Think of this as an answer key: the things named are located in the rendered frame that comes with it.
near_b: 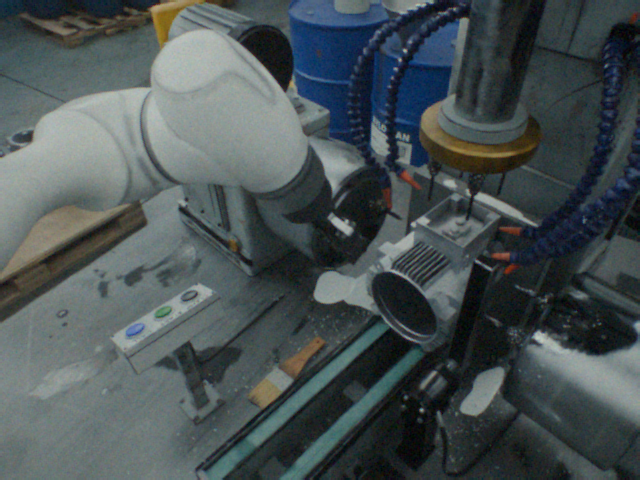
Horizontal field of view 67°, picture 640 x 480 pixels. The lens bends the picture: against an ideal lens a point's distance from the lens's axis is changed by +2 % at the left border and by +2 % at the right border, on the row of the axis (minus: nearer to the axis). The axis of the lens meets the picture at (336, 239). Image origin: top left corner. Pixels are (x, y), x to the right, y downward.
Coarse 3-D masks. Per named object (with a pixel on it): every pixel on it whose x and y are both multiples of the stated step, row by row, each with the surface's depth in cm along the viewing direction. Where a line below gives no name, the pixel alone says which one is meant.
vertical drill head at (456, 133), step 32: (480, 0) 60; (512, 0) 58; (544, 0) 59; (480, 32) 62; (512, 32) 60; (480, 64) 64; (512, 64) 63; (480, 96) 67; (512, 96) 67; (448, 128) 71; (480, 128) 68; (512, 128) 68; (448, 160) 70; (480, 160) 68; (512, 160) 68
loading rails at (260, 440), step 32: (384, 320) 98; (352, 352) 92; (384, 352) 101; (416, 352) 92; (320, 384) 87; (352, 384) 95; (384, 384) 87; (256, 416) 82; (288, 416) 83; (320, 416) 92; (352, 416) 83; (384, 416) 87; (224, 448) 78; (256, 448) 79; (288, 448) 88; (320, 448) 79; (352, 448) 82
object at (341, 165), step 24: (312, 144) 101; (336, 144) 104; (336, 168) 95; (360, 168) 95; (336, 192) 92; (360, 192) 98; (264, 216) 104; (360, 216) 102; (384, 216) 111; (288, 240) 103; (312, 240) 95; (336, 264) 105
